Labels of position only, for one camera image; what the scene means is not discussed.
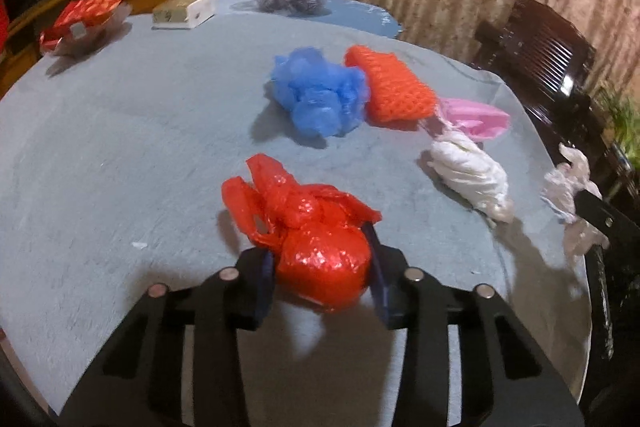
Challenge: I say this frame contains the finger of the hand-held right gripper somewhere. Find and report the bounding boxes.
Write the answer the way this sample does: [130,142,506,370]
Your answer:
[574,188,621,249]

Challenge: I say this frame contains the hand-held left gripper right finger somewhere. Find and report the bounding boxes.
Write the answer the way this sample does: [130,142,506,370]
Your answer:
[362,222,586,427]

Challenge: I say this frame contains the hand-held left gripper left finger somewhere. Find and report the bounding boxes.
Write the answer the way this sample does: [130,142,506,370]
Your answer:
[60,249,276,427]

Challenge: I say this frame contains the white plastic bag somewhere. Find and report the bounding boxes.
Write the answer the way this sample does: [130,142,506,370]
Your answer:
[540,143,611,265]

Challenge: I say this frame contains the red plastic bag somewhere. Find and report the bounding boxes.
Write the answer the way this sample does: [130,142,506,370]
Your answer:
[221,153,383,313]

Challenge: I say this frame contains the green flowering plant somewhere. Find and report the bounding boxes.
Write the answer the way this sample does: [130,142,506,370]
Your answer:
[595,82,640,158]

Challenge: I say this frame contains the white crumpled tissue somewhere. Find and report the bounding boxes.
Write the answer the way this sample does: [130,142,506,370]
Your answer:
[429,132,516,223]

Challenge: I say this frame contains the pink plastic bag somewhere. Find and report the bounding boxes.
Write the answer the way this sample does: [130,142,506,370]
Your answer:
[437,97,512,142]

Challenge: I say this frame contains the dark wooden armchair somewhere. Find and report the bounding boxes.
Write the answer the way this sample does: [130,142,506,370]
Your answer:
[470,0,598,142]

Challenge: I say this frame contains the blue plastic bag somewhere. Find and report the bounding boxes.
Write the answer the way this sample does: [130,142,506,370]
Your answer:
[270,47,370,138]

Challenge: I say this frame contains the orange foam net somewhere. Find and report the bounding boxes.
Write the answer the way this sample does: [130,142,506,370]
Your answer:
[344,45,441,125]

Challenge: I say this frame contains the white tissue box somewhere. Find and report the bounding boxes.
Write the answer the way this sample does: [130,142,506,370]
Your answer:
[151,0,217,30]

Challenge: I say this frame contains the red patterned packet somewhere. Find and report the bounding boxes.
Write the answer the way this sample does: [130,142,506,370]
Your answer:
[40,0,132,45]

